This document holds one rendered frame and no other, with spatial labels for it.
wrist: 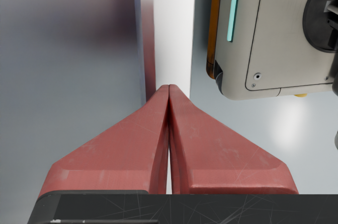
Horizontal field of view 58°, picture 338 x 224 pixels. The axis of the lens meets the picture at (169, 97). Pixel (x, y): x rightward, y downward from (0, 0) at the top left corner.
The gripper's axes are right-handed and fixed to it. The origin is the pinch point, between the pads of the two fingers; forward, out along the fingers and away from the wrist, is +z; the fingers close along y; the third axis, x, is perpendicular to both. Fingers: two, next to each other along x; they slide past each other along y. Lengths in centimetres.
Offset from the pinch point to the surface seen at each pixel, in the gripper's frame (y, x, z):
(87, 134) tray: 4.4, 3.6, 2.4
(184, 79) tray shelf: -0.8, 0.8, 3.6
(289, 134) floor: -60, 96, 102
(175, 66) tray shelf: -0.3, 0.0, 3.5
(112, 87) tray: 2.8, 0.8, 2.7
